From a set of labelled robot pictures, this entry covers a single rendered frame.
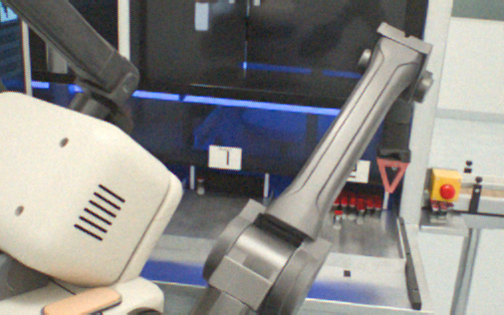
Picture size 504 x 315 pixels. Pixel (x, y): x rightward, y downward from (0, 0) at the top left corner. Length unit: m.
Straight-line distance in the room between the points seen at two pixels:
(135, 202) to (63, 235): 0.08
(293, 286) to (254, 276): 0.04
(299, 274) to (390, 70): 0.30
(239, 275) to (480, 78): 5.83
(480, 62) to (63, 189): 5.87
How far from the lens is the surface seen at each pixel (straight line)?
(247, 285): 0.56
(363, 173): 1.52
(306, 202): 0.62
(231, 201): 1.61
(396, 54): 0.76
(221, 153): 1.54
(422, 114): 1.48
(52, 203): 0.55
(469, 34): 6.20
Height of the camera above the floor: 1.55
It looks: 18 degrees down
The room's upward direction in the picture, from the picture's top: 5 degrees clockwise
